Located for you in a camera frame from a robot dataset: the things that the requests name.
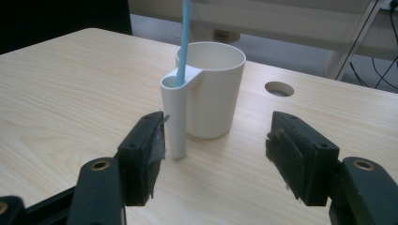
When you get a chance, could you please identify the bundle of black cables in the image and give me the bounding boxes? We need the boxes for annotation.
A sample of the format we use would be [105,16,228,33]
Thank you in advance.
[347,0,398,92]

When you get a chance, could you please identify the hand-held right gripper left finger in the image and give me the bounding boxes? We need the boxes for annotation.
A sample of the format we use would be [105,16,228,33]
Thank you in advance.
[66,111,171,225]

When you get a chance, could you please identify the small brown box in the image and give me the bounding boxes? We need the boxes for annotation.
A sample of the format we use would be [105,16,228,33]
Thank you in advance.
[213,28,241,44]

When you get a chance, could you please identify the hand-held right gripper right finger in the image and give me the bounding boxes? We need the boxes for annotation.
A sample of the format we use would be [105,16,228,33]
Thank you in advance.
[265,111,398,225]

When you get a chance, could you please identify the white cup with tube handle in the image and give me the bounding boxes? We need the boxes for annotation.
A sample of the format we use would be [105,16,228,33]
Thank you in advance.
[160,40,247,160]

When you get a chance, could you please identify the light blue toothbrush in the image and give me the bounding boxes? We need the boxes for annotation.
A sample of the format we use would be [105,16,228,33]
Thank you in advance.
[175,0,192,88]

